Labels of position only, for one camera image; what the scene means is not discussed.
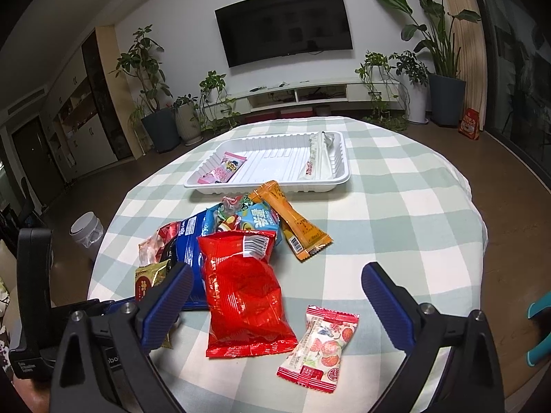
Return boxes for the tall broadleaf plant dark pot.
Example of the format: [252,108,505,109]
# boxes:
[371,0,483,127]

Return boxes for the gold snack packet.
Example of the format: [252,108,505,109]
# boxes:
[135,260,173,302]

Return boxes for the white trash bin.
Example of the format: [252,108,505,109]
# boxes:
[70,212,105,263]

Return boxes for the leafy tree dark blue pot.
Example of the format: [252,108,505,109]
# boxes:
[110,26,181,153]

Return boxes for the green red candy packet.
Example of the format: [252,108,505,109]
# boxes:
[215,195,248,233]

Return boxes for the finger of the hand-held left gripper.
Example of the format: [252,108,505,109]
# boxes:
[88,298,130,311]

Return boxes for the white plastic tray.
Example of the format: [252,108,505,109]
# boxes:
[184,130,354,193]

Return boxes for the black flat television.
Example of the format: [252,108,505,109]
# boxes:
[214,0,354,68]

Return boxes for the trailing vine plant on stand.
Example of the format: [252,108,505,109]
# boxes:
[198,71,242,132]
[355,51,409,132]

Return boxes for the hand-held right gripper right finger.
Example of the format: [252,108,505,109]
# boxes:
[362,262,505,413]

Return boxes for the small plant ribbed grey pot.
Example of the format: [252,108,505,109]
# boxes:
[172,94,204,146]

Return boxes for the bushy plant white pot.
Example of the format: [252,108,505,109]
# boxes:
[389,51,430,124]

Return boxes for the floral cloth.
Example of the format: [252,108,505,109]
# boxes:
[0,275,11,375]

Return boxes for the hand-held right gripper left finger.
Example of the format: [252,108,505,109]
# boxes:
[48,262,195,413]

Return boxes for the colourful cartoon snack bag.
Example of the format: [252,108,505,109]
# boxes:
[224,200,282,246]

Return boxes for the blue snack bag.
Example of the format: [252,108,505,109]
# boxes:
[170,209,225,310]

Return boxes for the white wall cabinets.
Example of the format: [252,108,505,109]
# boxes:
[43,47,134,177]

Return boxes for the red bag on floor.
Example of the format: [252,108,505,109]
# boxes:
[458,108,481,140]

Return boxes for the dark wooden door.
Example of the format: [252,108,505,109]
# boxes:
[11,116,65,205]

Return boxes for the red chips bag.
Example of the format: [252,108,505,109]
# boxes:
[197,230,299,358]

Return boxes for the person's left forearm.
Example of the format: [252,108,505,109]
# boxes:
[12,379,51,413]

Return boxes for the orange snack packet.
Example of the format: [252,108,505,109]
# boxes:
[252,181,333,262]

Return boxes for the white television cabinet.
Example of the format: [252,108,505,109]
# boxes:
[228,78,401,115]

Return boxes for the red foil snack packet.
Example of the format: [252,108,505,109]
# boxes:
[138,221,184,267]

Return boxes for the pink snack packet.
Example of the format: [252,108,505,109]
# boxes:
[197,151,248,184]

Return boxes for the long white snack packet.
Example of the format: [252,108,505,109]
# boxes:
[298,133,323,179]

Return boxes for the glass sliding door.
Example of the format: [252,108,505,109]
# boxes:
[474,0,551,173]

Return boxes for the teal chair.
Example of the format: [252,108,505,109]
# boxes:
[527,290,551,366]

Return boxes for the silver snack packet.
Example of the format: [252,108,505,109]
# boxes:
[321,131,342,156]

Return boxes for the white red fruit-print packet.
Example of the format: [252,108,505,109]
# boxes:
[276,305,361,394]

